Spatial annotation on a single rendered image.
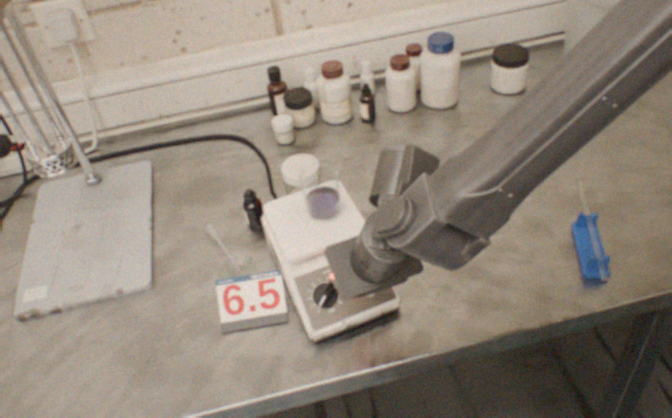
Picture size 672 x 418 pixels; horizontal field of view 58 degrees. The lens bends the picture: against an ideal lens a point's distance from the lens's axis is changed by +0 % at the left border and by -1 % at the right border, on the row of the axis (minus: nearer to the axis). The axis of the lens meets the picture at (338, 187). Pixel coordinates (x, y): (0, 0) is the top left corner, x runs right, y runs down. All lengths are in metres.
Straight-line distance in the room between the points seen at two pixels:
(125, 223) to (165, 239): 0.08
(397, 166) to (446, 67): 0.51
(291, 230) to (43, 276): 0.40
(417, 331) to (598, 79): 0.45
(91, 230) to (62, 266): 0.08
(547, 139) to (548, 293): 0.41
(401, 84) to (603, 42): 0.67
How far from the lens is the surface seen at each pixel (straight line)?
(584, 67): 0.49
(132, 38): 1.21
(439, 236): 0.55
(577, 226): 0.95
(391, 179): 0.63
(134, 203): 1.07
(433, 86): 1.14
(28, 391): 0.92
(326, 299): 0.79
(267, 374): 0.81
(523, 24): 1.33
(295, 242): 0.81
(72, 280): 1.00
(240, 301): 0.86
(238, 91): 1.22
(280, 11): 1.20
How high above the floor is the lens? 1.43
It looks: 42 degrees down
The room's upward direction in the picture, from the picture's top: 8 degrees counter-clockwise
